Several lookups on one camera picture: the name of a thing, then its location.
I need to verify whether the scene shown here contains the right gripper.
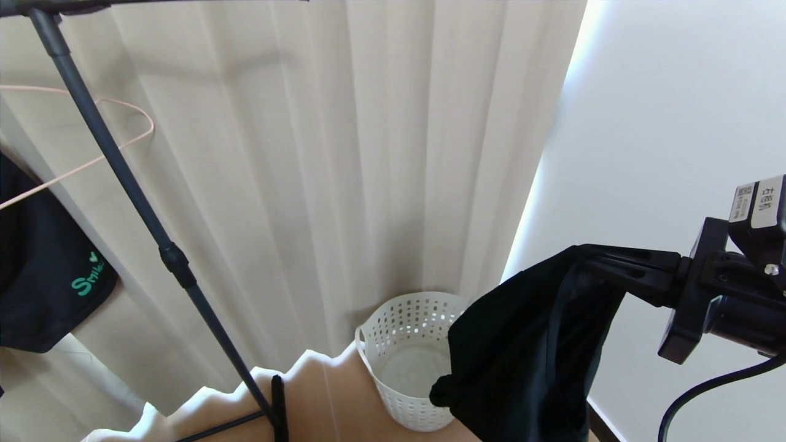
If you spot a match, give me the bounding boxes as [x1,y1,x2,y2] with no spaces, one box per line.
[577,218,786,364]

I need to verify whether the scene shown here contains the black garment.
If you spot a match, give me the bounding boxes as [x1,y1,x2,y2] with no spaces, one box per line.
[429,246,627,442]

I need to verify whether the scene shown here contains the black shorts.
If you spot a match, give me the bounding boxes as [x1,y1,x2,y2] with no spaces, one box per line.
[0,152,119,354]

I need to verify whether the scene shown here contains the white laundry basket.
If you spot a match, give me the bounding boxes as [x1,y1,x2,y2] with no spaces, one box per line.
[355,292,470,432]

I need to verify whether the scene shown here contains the black clothes rack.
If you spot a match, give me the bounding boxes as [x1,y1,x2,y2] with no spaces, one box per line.
[0,0,308,442]

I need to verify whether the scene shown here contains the pink clothes hanger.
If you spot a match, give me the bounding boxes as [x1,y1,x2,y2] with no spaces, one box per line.
[0,85,155,211]

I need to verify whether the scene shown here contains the beige curtain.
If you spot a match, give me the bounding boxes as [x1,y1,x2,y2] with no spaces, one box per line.
[0,0,587,424]
[0,335,148,442]

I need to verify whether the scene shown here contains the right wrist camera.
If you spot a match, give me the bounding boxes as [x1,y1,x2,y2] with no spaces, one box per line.
[728,175,786,295]

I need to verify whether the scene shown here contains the black cable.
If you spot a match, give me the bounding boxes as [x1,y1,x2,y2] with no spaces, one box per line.
[658,353,786,442]

